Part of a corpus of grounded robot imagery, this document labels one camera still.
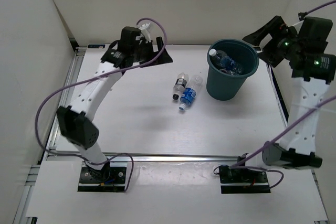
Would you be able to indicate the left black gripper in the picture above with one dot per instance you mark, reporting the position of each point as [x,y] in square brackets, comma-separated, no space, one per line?
[148,45]

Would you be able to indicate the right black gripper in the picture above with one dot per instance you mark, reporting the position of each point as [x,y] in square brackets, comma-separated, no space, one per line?
[275,27]

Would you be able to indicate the black label plastic bottle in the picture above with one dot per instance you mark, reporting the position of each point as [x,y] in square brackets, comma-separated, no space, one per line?
[180,85]

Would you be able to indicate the blue label bottle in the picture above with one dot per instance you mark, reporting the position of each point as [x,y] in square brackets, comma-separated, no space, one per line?
[190,92]
[220,60]

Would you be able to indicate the red label plastic bottle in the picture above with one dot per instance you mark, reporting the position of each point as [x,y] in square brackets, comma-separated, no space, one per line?
[230,72]

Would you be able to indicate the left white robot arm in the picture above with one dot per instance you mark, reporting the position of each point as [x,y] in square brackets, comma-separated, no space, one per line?
[76,120]

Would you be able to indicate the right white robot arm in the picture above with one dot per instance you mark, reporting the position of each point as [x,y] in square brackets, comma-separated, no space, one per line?
[313,70]

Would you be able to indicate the dark green plastic bin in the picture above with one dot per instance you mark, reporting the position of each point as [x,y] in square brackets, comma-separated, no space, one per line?
[222,86]

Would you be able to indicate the blue sticker label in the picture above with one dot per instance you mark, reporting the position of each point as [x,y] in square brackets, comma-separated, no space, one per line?
[96,46]

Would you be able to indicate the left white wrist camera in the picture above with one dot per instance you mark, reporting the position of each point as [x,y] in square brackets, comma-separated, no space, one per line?
[145,31]

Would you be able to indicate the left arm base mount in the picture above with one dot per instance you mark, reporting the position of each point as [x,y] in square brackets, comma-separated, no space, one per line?
[114,181]

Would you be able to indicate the aluminium table rail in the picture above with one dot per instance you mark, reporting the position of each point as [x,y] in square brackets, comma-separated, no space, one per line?
[138,157]

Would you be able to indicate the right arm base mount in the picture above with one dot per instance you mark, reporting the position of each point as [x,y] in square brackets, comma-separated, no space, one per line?
[242,181]

